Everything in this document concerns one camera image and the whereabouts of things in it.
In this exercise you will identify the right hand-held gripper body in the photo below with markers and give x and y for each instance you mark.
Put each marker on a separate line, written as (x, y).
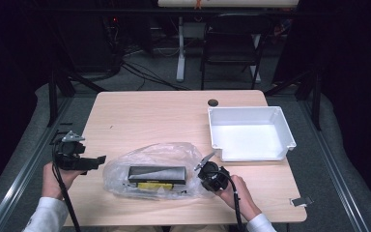
(211, 177)

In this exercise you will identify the white plastic bin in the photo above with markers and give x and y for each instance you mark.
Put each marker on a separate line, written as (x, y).
(249, 138)

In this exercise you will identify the black box with yellow label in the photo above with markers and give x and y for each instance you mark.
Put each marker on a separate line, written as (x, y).
(157, 174)

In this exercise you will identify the black metal frame post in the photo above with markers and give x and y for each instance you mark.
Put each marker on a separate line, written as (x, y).
(317, 103)

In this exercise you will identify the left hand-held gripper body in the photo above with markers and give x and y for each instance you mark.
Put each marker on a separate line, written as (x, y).
(71, 154)

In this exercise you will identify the person's right hand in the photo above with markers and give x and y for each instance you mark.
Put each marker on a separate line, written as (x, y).
(241, 196)

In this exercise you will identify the dark cabinet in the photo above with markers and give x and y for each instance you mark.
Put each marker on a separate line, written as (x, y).
(87, 42)

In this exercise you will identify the white table leg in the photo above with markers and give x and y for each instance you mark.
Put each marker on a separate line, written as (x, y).
(180, 54)

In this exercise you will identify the grey tape piece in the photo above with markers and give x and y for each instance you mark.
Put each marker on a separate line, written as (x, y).
(301, 201)

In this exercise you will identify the clear plastic bag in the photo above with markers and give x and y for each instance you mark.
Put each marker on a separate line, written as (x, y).
(161, 153)

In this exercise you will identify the person's left hand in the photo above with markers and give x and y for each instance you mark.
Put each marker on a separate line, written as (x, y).
(53, 183)

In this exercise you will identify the aluminium floor rail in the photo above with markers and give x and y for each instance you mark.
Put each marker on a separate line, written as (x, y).
(19, 183)
(338, 174)

